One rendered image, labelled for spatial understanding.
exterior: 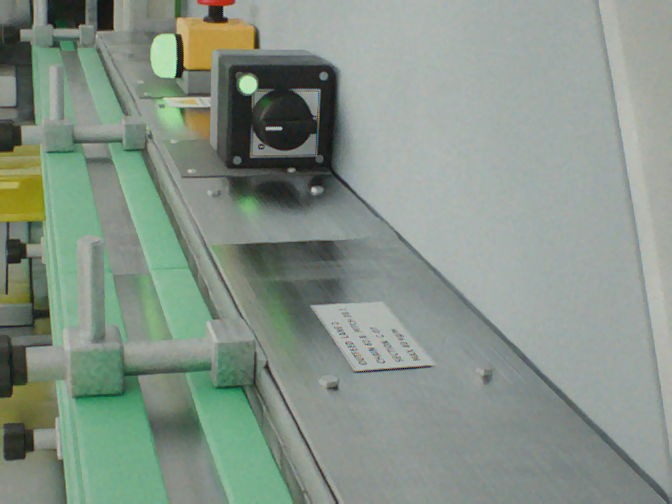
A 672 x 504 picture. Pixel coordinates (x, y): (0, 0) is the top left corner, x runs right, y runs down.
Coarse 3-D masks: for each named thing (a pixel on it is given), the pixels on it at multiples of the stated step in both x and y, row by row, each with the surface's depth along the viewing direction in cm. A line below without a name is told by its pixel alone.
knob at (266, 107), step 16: (272, 96) 79; (288, 96) 79; (256, 112) 79; (272, 112) 78; (288, 112) 79; (304, 112) 79; (256, 128) 79; (272, 128) 77; (288, 128) 78; (304, 128) 78; (272, 144) 79; (288, 144) 79
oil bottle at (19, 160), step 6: (0, 156) 132; (6, 156) 132; (12, 156) 132; (18, 156) 132; (24, 156) 132; (30, 156) 132; (36, 156) 132; (0, 162) 129; (6, 162) 129; (12, 162) 129; (18, 162) 129; (24, 162) 129; (30, 162) 130; (36, 162) 130
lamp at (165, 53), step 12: (168, 36) 108; (180, 36) 108; (156, 48) 107; (168, 48) 107; (180, 48) 107; (156, 60) 107; (168, 60) 107; (180, 60) 107; (156, 72) 108; (168, 72) 108; (180, 72) 108
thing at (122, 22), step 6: (120, 0) 166; (126, 0) 150; (132, 0) 151; (114, 6) 166; (120, 6) 166; (126, 6) 151; (132, 6) 152; (114, 12) 166; (120, 12) 166; (126, 12) 151; (132, 12) 152; (114, 18) 167; (120, 18) 167; (126, 18) 151; (132, 18) 152; (114, 24) 167; (120, 24) 167; (126, 24) 151; (132, 24) 153; (114, 30) 167; (120, 30) 167; (126, 30) 152; (132, 30) 153
